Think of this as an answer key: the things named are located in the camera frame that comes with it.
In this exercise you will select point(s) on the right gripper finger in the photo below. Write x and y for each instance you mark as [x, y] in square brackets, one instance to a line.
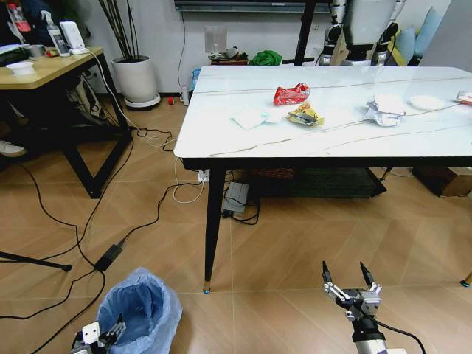
[368, 279]
[333, 288]

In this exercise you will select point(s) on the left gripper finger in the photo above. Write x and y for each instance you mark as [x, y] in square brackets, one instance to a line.
[115, 336]
[117, 324]

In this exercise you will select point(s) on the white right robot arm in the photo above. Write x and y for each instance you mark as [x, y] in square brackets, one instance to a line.
[372, 348]

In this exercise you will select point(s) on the trash bin with blue bag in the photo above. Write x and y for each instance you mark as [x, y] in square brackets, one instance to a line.
[142, 313]

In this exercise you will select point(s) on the black power adapter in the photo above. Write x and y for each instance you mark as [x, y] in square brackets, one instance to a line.
[110, 255]

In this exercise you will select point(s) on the black tripod leg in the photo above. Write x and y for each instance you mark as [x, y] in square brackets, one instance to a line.
[35, 261]

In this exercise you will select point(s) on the black crate under table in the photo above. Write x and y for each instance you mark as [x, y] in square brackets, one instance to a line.
[317, 182]

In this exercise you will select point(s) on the brown cardboard box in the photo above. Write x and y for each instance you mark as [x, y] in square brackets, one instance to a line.
[444, 180]

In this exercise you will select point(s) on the grey box under table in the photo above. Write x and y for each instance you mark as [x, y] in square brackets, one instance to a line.
[236, 199]

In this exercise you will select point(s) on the crumpled white paper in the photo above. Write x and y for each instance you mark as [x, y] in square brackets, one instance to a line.
[385, 110]

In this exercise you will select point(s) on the white power strip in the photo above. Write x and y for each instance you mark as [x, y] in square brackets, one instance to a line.
[203, 176]

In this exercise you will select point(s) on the white marble dining table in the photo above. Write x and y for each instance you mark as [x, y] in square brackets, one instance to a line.
[324, 110]

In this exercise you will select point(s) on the yellow snack wrapper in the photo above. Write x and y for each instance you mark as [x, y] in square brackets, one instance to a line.
[305, 115]

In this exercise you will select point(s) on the flat white tissue packet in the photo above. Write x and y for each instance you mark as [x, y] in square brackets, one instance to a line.
[254, 118]

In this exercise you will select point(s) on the red snack wrapper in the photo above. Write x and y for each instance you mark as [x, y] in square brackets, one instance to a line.
[291, 95]

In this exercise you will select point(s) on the white shoe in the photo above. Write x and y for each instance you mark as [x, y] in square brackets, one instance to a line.
[11, 148]

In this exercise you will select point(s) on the red and white packet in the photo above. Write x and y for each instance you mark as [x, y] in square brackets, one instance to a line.
[465, 97]

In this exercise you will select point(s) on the small white bottle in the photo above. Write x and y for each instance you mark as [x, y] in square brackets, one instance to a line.
[184, 95]

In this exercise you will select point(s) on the green cloth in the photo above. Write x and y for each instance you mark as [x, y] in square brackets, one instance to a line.
[265, 58]

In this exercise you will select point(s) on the white plant pot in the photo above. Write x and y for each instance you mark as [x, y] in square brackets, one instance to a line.
[135, 79]

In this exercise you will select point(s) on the blue cushion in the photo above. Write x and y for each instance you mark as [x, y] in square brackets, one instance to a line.
[418, 37]

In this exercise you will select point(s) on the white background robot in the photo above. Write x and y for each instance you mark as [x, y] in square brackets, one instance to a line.
[357, 29]

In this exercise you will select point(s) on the black stand pole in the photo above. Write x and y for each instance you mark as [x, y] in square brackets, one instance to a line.
[304, 31]

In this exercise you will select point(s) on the white round bowl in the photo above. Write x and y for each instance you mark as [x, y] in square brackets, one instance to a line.
[21, 68]

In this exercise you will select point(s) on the grey tape roll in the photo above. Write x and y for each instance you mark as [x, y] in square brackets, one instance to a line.
[36, 51]

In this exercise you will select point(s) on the white upright device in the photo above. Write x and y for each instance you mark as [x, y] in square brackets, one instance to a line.
[71, 37]

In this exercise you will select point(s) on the clear spray bottle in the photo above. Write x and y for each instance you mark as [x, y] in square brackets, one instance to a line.
[55, 35]

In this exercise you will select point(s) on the dark plant stems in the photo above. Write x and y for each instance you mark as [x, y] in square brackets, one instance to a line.
[123, 27]

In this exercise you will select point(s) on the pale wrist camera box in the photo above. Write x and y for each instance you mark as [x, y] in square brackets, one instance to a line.
[91, 332]
[370, 300]

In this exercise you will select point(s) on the wooden desk with black frame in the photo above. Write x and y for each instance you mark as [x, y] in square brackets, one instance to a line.
[48, 73]

